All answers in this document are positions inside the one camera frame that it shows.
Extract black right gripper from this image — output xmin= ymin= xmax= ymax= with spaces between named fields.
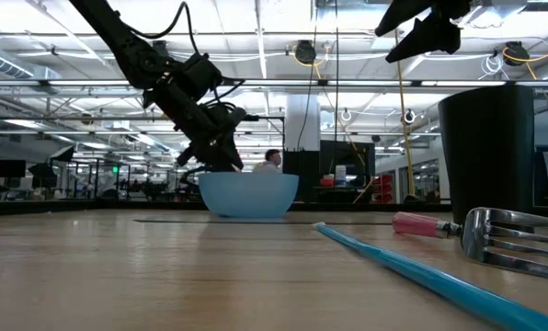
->
xmin=374 ymin=0 xmax=474 ymax=64

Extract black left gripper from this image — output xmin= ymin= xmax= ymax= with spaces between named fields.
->
xmin=154 ymin=80 xmax=260 ymax=174

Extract blue plastic bowl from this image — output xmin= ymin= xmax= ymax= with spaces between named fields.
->
xmin=198 ymin=171 xmax=301 ymax=219

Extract black cup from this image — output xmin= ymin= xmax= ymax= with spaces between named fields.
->
xmin=437 ymin=84 xmax=536 ymax=227

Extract metal fork pink handle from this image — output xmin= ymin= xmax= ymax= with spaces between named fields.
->
xmin=391 ymin=206 xmax=548 ymax=283

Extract long blue straw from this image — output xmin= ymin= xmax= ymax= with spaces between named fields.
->
xmin=312 ymin=221 xmax=548 ymax=331

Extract person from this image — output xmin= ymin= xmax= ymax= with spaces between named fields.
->
xmin=252 ymin=147 xmax=284 ymax=175

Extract white building column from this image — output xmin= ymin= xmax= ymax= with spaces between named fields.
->
xmin=284 ymin=94 xmax=322 ymax=153

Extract black cabinet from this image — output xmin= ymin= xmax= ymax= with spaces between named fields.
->
xmin=281 ymin=140 xmax=377 ymax=204

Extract red storage bins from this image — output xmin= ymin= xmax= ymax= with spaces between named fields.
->
xmin=371 ymin=173 xmax=394 ymax=204

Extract black background monitor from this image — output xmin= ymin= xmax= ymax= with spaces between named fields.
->
xmin=0 ymin=159 xmax=27 ymax=179

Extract black background gantry frame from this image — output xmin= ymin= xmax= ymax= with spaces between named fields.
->
xmin=244 ymin=113 xmax=287 ymax=175

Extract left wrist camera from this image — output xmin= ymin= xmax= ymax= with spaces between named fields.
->
xmin=183 ymin=53 xmax=224 ymax=94

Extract yellow cable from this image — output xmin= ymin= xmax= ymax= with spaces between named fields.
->
xmin=392 ymin=27 xmax=417 ymax=200

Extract black aluminium table frame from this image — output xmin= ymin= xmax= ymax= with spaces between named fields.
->
xmin=0 ymin=200 xmax=548 ymax=221

